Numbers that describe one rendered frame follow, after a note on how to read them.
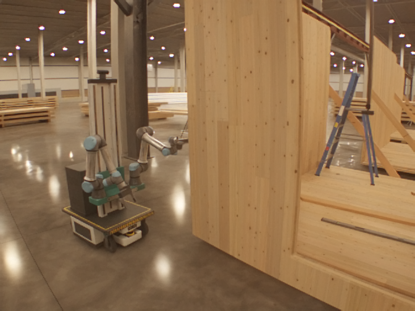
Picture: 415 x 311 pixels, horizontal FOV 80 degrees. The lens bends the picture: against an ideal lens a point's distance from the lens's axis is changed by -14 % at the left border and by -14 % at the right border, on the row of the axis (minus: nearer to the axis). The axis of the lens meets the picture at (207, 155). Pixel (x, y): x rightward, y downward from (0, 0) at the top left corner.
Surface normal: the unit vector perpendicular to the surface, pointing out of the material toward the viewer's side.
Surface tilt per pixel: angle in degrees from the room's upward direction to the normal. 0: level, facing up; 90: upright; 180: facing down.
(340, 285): 90
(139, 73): 90
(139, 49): 90
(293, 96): 90
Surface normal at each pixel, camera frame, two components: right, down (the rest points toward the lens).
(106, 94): 0.83, 0.13
